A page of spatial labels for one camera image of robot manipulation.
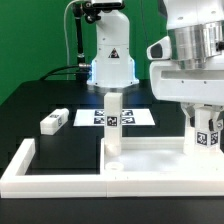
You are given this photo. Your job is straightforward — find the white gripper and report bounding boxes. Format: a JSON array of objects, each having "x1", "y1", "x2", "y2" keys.
[{"x1": 149, "y1": 60, "x2": 224, "y2": 132}]

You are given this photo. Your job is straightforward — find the white desk top tray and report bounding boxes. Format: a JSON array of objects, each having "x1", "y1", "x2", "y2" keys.
[{"x1": 100, "y1": 137, "x2": 224, "y2": 174}]

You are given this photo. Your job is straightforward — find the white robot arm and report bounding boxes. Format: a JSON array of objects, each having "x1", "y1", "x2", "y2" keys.
[{"x1": 90, "y1": 0, "x2": 224, "y2": 132}]

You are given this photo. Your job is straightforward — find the fiducial marker base sheet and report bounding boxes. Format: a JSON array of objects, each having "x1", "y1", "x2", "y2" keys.
[{"x1": 73, "y1": 109, "x2": 155, "y2": 127}]

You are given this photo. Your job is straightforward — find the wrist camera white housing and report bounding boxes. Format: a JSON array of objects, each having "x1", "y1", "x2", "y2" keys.
[{"x1": 147, "y1": 36, "x2": 172, "y2": 61}]

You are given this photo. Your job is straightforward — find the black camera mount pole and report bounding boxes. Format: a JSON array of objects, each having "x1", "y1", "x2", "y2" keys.
[{"x1": 72, "y1": 0, "x2": 125, "y2": 81}]

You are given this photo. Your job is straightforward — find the black cables on table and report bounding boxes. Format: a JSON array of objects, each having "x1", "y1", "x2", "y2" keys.
[{"x1": 39, "y1": 64, "x2": 92, "y2": 82}]

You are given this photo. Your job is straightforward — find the grey cable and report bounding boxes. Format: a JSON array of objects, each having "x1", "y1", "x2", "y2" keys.
[{"x1": 63, "y1": 0, "x2": 81, "y2": 67}]

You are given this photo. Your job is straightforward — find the white U-shaped obstacle frame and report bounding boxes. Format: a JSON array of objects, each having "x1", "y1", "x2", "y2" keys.
[{"x1": 0, "y1": 139, "x2": 224, "y2": 198}]

